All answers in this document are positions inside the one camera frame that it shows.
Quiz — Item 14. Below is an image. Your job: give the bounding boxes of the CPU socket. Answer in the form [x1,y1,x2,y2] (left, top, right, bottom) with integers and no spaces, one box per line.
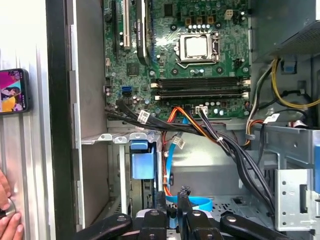
[174,31,222,70]

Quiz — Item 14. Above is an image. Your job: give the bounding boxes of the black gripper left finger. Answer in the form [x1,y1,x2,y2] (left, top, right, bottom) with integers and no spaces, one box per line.
[74,191,167,240]

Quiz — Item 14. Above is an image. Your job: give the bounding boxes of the orange wire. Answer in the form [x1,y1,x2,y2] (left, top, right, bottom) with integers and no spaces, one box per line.
[167,106,221,145]

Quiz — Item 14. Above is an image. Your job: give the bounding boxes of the green motherboard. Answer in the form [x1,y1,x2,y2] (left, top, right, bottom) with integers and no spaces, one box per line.
[102,0,252,120]

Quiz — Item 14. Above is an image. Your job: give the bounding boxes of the black wire bundle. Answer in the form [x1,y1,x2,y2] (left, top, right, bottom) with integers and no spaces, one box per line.
[104,98,280,221]

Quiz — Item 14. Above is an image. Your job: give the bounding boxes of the black graphics card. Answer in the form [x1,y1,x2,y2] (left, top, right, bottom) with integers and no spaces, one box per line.
[133,0,152,68]

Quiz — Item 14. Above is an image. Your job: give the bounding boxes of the metal disk bay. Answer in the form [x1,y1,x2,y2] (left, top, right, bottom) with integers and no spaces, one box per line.
[81,132,163,226]

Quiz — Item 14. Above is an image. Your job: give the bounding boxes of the blue wire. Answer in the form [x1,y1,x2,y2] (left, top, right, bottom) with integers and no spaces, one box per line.
[164,134,214,228]

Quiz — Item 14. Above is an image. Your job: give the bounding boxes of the person's hand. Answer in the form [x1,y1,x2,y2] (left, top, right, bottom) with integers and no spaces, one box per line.
[0,167,25,240]

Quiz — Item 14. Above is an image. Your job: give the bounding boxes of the black PC case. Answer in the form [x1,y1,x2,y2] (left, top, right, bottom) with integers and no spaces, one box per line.
[46,0,320,240]

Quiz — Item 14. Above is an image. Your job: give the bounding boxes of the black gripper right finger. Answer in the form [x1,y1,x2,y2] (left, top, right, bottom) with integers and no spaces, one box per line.
[177,185,293,240]

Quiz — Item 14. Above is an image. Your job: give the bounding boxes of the yellow power wires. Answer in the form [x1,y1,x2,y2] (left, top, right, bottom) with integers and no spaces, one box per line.
[271,58,320,110]

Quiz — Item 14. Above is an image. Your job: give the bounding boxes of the grey power supply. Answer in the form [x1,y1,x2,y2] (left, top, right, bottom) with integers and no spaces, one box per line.
[251,0,320,65]

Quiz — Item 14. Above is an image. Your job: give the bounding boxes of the silver CPU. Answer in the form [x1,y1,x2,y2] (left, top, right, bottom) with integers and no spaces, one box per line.
[184,36,211,59]

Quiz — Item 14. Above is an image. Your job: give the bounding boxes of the smartphone with colourful screen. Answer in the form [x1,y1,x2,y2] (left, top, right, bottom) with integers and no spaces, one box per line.
[0,67,33,116]

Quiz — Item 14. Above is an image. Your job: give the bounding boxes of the metal drive cage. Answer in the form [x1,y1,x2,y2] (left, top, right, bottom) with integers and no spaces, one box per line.
[252,123,320,233]

